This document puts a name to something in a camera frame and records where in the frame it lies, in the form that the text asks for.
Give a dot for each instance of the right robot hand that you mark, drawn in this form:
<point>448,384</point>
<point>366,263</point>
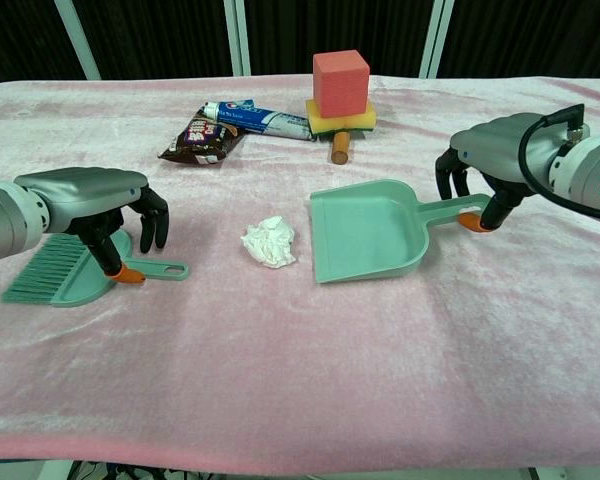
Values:
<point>500,145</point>

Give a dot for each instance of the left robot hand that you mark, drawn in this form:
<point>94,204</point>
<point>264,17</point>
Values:
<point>90,192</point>

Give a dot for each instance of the green hand broom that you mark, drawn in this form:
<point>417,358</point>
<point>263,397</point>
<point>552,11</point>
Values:
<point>75,285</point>

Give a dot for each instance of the green dustpan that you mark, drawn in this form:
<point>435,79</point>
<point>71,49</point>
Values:
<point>365,230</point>

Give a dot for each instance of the white paper ball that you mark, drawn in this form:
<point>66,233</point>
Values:
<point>270,242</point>

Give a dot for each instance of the dark brown snack packet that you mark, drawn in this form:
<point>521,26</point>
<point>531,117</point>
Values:
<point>200,142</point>

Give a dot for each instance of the wooden cylinder rod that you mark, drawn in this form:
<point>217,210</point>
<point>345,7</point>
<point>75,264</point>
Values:
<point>340,150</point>

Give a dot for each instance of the red foam cube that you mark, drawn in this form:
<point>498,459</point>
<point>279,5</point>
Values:
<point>341,85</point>

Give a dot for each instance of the yellow green sponge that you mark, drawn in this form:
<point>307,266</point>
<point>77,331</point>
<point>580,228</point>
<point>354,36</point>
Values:
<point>330,126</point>

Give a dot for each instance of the blue white toothpaste tube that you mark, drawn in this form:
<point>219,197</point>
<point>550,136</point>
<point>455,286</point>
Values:
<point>270,120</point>

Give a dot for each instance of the pink plush tablecloth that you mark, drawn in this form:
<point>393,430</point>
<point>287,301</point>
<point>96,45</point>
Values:
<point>280,375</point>

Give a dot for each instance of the white partition post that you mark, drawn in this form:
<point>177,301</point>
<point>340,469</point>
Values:
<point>436,37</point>
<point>77,40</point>
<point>237,37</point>

